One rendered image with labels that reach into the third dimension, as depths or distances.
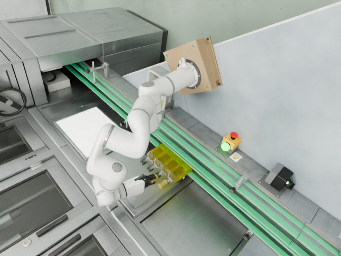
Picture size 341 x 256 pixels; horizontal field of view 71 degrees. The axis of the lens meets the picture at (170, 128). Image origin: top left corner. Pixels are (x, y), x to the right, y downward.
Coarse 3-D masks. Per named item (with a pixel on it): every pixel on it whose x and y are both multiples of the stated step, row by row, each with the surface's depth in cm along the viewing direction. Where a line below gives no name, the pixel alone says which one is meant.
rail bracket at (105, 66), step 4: (92, 64) 167; (104, 64) 175; (108, 64) 174; (92, 68) 168; (96, 68) 171; (100, 68) 173; (104, 68) 174; (108, 68) 176; (88, 72) 167; (104, 72) 180; (108, 72) 178; (108, 76) 180; (112, 76) 183
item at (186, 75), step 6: (180, 60) 117; (180, 66) 118; (186, 66) 116; (192, 66) 116; (174, 72) 113; (180, 72) 113; (186, 72) 115; (192, 72) 117; (174, 78) 110; (180, 78) 112; (186, 78) 114; (192, 78) 117; (174, 84) 110; (180, 84) 112; (186, 84) 116; (192, 84) 122
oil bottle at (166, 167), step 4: (176, 156) 136; (172, 160) 134; (176, 160) 134; (180, 160) 134; (164, 164) 131; (168, 164) 131; (172, 164) 132; (176, 164) 132; (160, 168) 130; (164, 168) 129; (168, 168) 129; (172, 168) 130; (164, 172) 128; (168, 172) 129
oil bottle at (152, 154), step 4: (160, 144) 141; (156, 148) 138; (160, 148) 139; (164, 148) 139; (168, 148) 140; (148, 152) 135; (152, 152) 135; (156, 152) 136; (160, 152) 136; (148, 156) 134; (152, 156) 133; (156, 156) 134; (152, 160) 134
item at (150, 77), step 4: (148, 72) 145; (152, 72) 142; (148, 76) 147; (152, 76) 149; (160, 76) 139; (148, 80) 148; (152, 80) 151; (164, 100) 144; (164, 104) 146; (164, 108) 149
